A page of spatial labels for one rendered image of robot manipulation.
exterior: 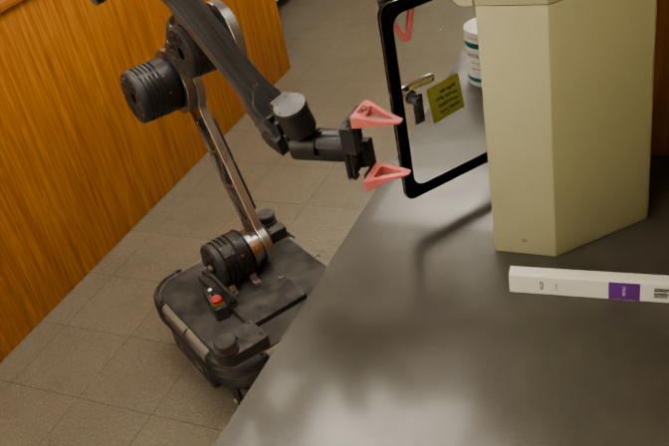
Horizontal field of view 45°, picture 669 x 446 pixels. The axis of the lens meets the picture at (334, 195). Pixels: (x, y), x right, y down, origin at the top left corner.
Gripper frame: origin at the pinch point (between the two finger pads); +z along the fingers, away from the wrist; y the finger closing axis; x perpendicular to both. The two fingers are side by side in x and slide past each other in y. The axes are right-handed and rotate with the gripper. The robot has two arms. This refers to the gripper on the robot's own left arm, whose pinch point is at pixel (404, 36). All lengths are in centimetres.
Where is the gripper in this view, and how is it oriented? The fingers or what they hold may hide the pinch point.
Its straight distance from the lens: 163.0
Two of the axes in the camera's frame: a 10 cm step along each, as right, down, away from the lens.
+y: 0.3, -1.9, 9.8
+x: -9.6, 2.7, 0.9
